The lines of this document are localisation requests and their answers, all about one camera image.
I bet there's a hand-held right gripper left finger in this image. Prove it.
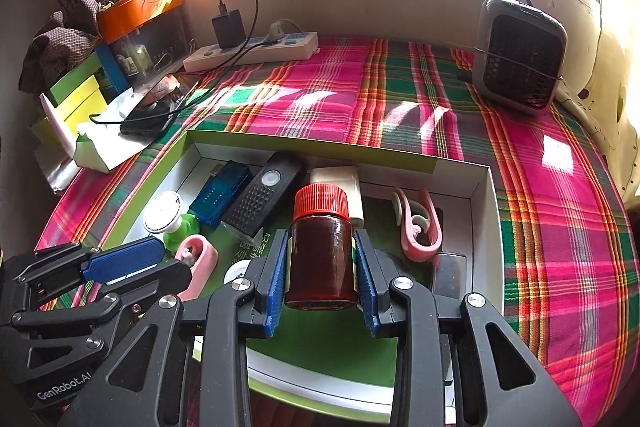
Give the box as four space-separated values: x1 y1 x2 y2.
57 231 291 427

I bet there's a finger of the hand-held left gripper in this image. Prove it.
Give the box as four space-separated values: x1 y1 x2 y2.
0 261 193 375
15 237 166 290

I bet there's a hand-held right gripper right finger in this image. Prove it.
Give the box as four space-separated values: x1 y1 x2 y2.
353 231 583 427

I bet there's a small white round can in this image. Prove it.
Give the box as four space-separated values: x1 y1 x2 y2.
223 259 253 285

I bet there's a brown bottle red cap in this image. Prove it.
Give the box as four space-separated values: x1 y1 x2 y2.
284 183 358 312

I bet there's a pink oval case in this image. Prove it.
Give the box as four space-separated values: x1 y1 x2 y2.
175 234 219 303

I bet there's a green white round stand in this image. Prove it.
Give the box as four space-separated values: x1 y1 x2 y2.
144 191 201 253

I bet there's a large pink cable clip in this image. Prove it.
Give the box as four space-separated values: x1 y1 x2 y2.
391 187 442 263

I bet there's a dark grey rectangular device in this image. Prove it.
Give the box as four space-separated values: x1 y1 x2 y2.
431 251 468 298

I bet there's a black remote control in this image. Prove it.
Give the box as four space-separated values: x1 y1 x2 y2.
220 152 306 244

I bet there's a blue usb tester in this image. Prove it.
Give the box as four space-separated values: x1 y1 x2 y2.
189 159 255 230

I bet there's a white charger plug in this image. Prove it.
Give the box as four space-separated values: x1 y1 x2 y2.
309 166 365 230

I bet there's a black smartphone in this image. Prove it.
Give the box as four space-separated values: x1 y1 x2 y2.
119 74 201 138

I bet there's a yellow green cardboard box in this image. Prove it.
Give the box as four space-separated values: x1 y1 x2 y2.
30 52 108 138

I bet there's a blue box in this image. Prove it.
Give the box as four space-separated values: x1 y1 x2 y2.
96 43 130 94

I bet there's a pink green plaid blanket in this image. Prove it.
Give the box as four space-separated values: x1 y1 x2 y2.
37 34 626 427

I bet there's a clear plastic container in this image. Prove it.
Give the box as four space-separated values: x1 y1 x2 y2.
107 9 193 80

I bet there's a brown cloth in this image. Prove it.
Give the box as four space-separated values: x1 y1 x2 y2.
19 0 103 90

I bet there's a white power strip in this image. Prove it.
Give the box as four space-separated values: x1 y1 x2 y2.
182 32 320 74

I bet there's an orange box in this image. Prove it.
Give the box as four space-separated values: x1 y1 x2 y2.
97 0 183 44

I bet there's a black power adapter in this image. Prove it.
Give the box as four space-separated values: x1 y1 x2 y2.
211 10 247 50

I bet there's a grey desktop fan heater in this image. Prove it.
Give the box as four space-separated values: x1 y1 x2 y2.
472 0 568 115

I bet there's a heart print curtain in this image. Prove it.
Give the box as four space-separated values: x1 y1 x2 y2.
550 0 640 202

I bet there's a black charging cable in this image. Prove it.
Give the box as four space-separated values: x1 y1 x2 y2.
90 0 261 128

